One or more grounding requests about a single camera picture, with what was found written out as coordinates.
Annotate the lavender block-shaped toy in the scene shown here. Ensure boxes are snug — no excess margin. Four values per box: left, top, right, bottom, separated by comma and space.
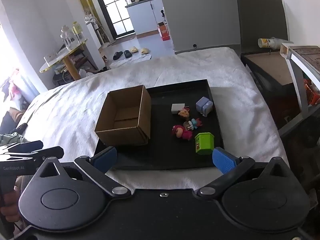
196, 97, 214, 117

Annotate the round table with bottles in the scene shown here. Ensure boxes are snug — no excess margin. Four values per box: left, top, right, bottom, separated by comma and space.
52, 72, 75, 87

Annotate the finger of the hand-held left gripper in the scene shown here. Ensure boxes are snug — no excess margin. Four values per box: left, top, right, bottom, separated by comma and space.
0, 146, 64, 161
0, 141, 43, 153

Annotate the white metal shelf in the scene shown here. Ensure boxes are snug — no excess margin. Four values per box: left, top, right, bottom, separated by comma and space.
277, 42, 320, 137

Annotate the black shallow tray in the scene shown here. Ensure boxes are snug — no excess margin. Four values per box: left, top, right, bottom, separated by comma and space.
94, 79, 225, 171

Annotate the black-framed glass door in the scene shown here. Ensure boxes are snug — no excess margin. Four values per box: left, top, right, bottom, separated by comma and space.
91, 0, 137, 39

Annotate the black cabinet with brown top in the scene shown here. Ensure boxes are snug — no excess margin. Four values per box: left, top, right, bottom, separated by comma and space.
240, 51, 304, 130

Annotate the brown cloth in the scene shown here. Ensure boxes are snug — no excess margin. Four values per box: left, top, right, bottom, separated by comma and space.
0, 107, 28, 133

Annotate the white floor towel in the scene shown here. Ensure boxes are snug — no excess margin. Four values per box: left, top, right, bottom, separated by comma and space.
110, 53, 152, 69

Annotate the yellowish plastic bottle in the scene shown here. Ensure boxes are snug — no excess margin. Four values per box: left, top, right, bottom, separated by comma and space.
72, 21, 84, 44

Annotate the cardboard box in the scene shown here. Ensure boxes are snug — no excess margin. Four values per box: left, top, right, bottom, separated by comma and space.
94, 85, 152, 147

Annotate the colourful cloth pile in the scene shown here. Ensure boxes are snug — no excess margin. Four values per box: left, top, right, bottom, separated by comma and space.
0, 67, 28, 103

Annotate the small multicoloured figurine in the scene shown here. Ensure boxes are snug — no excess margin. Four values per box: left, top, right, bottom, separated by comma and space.
183, 118, 202, 131

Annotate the orange packet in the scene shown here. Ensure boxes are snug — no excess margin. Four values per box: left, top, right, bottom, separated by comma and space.
304, 79, 320, 105

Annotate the clear plastic bottle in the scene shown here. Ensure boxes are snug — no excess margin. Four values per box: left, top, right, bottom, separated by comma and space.
60, 25, 75, 51

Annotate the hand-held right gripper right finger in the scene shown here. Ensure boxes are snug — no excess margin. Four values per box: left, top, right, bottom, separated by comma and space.
194, 147, 298, 199

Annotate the orange carton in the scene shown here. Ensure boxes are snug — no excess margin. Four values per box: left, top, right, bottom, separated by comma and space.
157, 22, 171, 41

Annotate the magenta bear figurine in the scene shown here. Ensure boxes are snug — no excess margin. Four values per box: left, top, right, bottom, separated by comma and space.
171, 124, 193, 140

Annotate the white block toy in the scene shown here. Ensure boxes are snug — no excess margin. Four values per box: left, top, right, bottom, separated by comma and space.
171, 103, 185, 115

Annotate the stack of paper cups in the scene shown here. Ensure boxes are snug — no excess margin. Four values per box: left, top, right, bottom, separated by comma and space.
258, 37, 294, 49

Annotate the white kitchen cabinet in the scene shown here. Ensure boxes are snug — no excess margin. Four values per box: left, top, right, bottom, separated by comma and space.
126, 0, 165, 35

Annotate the white slim cabinet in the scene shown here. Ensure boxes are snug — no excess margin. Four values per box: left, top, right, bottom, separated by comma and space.
85, 20, 103, 53

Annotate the green hexagonal toy box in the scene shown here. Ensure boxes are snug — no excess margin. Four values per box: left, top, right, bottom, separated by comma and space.
194, 132, 215, 155

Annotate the round yellow-rimmed table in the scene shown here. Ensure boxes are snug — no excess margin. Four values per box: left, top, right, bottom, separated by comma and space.
39, 38, 88, 81

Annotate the person's beige clothing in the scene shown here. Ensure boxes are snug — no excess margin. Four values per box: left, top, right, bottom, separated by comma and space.
15, 175, 30, 193

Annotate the person's left hand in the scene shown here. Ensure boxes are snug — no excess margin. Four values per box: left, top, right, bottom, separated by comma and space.
0, 189, 22, 222

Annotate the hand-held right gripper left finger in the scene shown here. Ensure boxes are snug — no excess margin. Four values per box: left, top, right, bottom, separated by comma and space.
32, 147, 132, 198

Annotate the patterned wooden tray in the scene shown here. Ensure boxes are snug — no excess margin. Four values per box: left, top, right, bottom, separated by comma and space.
291, 45, 320, 70

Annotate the grey-green cloth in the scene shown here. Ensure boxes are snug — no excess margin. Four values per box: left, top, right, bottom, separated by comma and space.
0, 133, 29, 146

